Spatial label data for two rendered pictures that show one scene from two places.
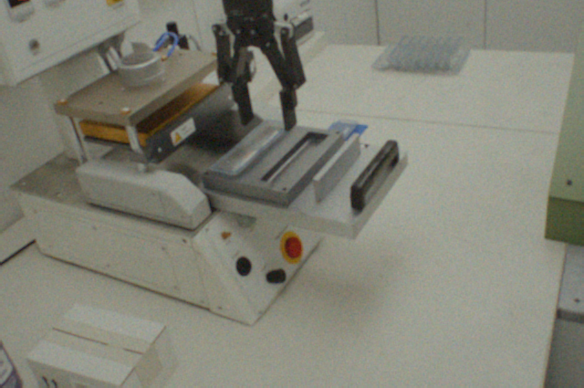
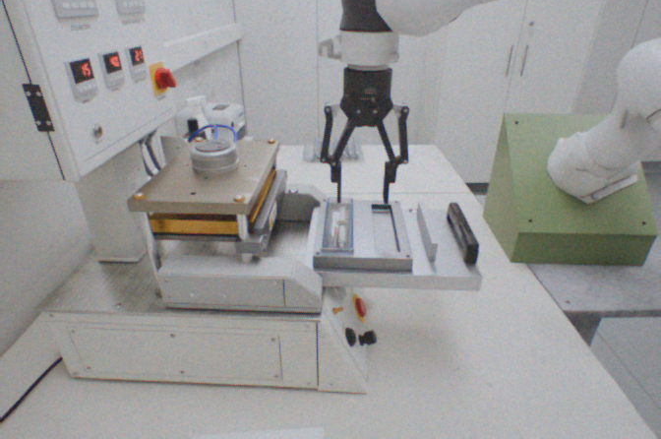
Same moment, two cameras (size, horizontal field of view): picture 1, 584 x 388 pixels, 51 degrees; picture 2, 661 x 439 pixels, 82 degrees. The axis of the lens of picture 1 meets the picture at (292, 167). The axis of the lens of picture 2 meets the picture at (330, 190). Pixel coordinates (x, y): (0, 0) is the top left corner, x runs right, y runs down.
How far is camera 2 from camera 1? 0.59 m
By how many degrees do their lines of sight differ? 28
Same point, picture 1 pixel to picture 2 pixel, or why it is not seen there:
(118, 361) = not seen: outside the picture
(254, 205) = (376, 277)
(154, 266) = (254, 359)
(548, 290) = (546, 299)
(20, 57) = (84, 146)
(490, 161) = not seen: hidden behind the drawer
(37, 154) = (29, 264)
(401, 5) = (264, 123)
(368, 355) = (481, 390)
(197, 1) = not seen: hidden behind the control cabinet
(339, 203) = (450, 260)
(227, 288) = (348, 364)
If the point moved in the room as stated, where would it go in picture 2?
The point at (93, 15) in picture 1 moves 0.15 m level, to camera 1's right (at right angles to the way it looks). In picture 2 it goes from (144, 103) to (227, 94)
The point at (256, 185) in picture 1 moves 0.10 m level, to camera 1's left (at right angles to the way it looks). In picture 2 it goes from (379, 257) to (327, 278)
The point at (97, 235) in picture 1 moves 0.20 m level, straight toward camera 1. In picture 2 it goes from (174, 343) to (258, 412)
